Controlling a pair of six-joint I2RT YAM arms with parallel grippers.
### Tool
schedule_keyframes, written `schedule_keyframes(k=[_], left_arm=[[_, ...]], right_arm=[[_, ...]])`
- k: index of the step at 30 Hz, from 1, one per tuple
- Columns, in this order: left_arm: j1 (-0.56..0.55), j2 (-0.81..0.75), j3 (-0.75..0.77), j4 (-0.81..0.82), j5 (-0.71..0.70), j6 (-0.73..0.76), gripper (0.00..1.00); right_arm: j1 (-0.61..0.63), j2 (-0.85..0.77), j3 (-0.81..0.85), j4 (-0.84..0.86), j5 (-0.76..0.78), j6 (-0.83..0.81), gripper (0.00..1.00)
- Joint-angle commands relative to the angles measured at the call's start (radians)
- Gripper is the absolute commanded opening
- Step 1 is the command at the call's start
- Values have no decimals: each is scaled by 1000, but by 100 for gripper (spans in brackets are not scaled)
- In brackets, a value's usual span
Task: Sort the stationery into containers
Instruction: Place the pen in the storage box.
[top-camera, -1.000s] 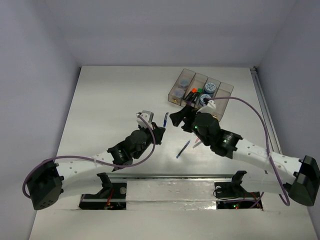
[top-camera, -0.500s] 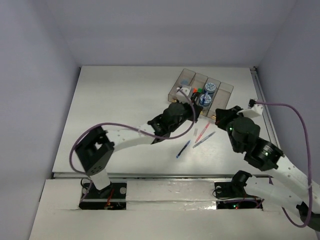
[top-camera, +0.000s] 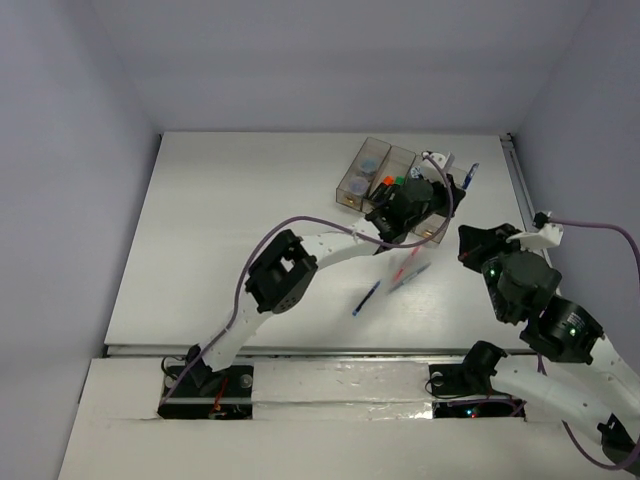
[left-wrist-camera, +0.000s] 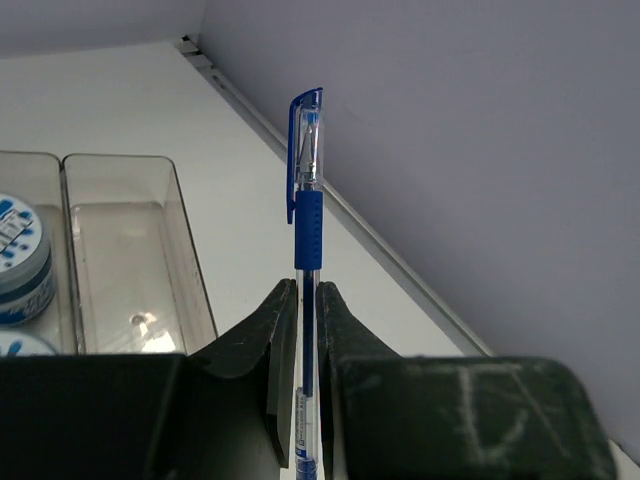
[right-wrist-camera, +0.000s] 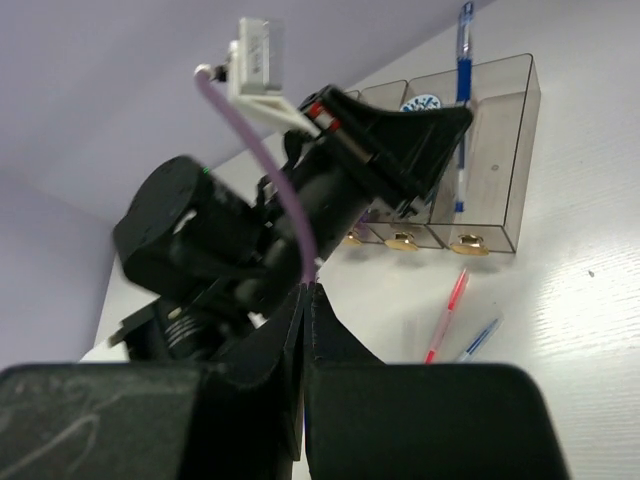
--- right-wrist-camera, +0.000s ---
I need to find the red pen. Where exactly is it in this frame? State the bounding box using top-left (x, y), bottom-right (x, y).
top-left (425, 269), bottom-right (469, 364)

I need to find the clear four-compartment organizer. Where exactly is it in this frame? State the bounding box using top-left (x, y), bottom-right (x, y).
top-left (344, 53), bottom-right (541, 256)

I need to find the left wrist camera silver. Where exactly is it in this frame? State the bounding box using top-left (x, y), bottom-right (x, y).
top-left (213, 17), bottom-right (320, 138)

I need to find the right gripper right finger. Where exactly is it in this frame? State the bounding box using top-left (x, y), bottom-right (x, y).
top-left (303, 284), bottom-right (384, 395)

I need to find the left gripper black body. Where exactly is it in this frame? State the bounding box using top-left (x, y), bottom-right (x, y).
top-left (290, 87), bottom-right (415, 260)

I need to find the clear blue pen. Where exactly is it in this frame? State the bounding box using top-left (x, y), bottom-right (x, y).
top-left (456, 317), bottom-right (502, 363)

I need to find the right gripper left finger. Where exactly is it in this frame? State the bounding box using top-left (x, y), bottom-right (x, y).
top-left (199, 288), bottom-right (305, 470)

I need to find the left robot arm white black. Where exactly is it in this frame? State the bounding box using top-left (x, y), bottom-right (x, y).
top-left (112, 86), bottom-right (473, 361)

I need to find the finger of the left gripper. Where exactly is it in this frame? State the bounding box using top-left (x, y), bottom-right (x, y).
top-left (319, 86), bottom-right (473, 200)

